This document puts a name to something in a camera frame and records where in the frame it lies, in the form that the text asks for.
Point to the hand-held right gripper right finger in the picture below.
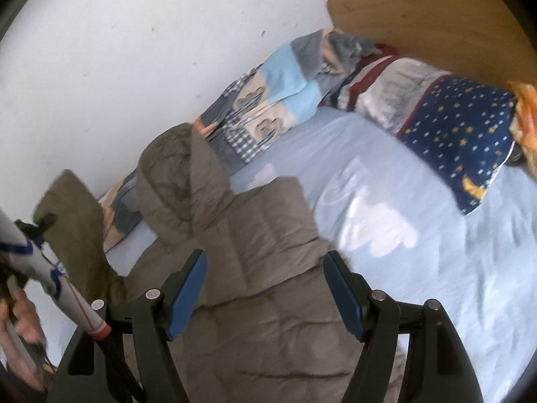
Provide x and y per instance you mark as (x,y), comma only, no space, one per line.
(342,294)

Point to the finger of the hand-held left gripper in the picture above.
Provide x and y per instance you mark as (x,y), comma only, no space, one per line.
(40,223)

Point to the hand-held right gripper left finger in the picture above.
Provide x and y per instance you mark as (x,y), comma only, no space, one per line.
(188,294)

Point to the olive puffer jacket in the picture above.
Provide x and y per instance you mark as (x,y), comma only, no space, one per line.
(260,239)

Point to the pile of folded clothes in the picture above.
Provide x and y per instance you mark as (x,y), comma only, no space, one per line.
(457,126)

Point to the person's left hand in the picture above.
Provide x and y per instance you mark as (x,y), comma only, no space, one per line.
(23,315)

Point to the light blue cloud bed sheet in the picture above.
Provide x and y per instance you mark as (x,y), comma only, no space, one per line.
(419,281)

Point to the dark object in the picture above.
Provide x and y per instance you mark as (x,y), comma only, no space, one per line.
(516,156)

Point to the patchwork printed duvet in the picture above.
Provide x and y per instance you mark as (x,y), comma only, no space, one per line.
(277,79)

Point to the orange cloth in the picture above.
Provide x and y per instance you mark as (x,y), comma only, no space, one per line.
(526,113)

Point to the wooden headboard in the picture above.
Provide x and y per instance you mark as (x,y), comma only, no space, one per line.
(419,12)

